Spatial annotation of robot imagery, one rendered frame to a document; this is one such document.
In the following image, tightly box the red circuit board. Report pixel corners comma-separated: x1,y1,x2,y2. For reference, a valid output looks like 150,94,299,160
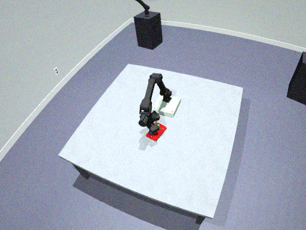
146,123,167,142

